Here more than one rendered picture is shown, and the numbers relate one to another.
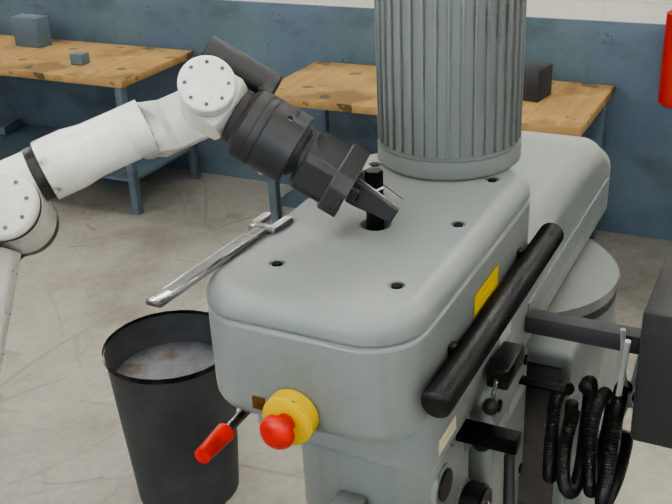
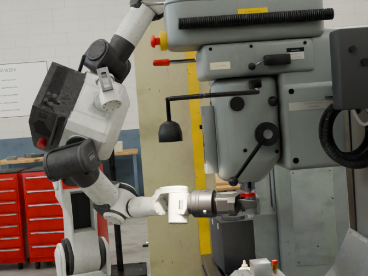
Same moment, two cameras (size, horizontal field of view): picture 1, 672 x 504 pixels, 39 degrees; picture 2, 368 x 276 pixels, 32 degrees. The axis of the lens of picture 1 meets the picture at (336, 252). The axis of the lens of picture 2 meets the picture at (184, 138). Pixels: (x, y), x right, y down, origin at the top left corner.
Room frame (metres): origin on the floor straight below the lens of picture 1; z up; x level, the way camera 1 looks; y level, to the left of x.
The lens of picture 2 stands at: (-0.17, -1.68, 1.56)
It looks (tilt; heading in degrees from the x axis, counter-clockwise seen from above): 3 degrees down; 59
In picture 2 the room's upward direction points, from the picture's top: 4 degrees counter-clockwise
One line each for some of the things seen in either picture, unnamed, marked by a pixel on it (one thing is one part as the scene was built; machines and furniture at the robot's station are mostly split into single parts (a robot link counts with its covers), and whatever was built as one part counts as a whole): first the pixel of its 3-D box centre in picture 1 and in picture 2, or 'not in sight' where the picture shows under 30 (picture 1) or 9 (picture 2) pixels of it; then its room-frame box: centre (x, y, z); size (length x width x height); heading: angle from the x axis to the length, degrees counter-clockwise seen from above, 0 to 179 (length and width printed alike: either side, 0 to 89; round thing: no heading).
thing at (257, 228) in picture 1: (221, 256); (182, 1); (0.97, 0.13, 1.89); 0.24 x 0.04 x 0.01; 149
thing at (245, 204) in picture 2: not in sight; (246, 204); (1.03, -0.07, 1.24); 0.06 x 0.02 x 0.03; 132
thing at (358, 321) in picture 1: (382, 277); (240, 19); (1.06, -0.06, 1.81); 0.47 x 0.26 x 0.16; 152
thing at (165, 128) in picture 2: not in sight; (170, 131); (0.81, -0.01, 1.48); 0.07 x 0.07 x 0.06
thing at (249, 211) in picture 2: not in sight; (248, 204); (1.05, -0.05, 1.23); 0.05 x 0.05 x 0.06
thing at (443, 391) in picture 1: (499, 305); (256, 18); (1.01, -0.20, 1.79); 0.45 x 0.04 x 0.04; 152
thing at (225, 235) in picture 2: not in sight; (231, 239); (1.23, 0.32, 1.04); 0.22 x 0.12 x 0.20; 67
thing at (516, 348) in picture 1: (496, 377); (268, 62); (1.04, -0.20, 1.66); 0.12 x 0.04 x 0.04; 152
